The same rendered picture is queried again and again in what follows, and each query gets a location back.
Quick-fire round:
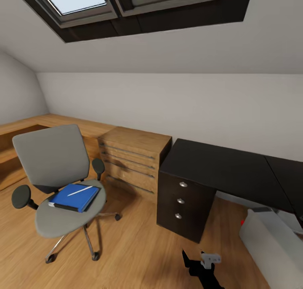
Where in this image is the folder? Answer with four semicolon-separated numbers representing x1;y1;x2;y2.
48;184;99;213

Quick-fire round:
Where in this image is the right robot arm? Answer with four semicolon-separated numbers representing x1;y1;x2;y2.
182;250;225;289

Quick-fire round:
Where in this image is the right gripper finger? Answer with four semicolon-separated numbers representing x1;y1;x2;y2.
182;250;192;268

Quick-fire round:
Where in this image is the swivel chair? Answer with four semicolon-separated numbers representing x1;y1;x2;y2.
11;124;121;263

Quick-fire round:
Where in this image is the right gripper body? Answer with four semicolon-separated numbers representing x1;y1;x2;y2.
189;260;217;289

